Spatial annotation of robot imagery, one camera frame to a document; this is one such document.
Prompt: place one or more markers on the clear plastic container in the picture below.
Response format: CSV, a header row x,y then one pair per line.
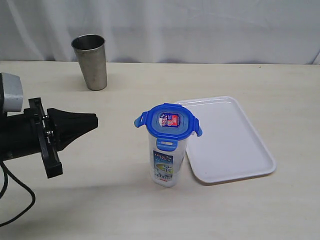
x,y
166,157

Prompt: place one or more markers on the white plastic tray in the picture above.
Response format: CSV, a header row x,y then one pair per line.
x,y
230,148

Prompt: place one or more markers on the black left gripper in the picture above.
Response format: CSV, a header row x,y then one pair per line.
x,y
67,127

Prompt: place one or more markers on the blue plastic container lid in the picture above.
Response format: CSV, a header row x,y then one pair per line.
x,y
169,123

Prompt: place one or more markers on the stainless steel cup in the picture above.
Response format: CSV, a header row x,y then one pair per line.
x,y
91,56

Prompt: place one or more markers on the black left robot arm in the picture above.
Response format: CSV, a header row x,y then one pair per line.
x,y
17,137

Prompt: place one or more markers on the white backdrop curtain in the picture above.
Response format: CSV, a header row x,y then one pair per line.
x,y
164,31

